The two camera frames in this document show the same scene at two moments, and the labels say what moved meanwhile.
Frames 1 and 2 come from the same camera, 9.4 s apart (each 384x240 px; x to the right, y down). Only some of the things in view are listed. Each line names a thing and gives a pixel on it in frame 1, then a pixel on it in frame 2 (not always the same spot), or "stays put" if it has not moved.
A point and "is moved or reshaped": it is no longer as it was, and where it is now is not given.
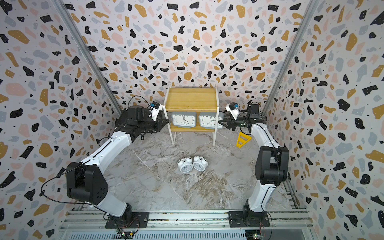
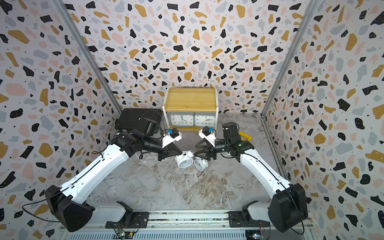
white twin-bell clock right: x=200 y=163 stays put
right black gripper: x=230 y=123 to x=210 y=152
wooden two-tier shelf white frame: x=192 y=99 stays put
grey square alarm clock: x=184 y=119 stays put
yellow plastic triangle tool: x=243 y=139 stays put
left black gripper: x=158 y=122 to x=169 y=151
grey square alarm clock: x=207 y=120 is moved or reshaped
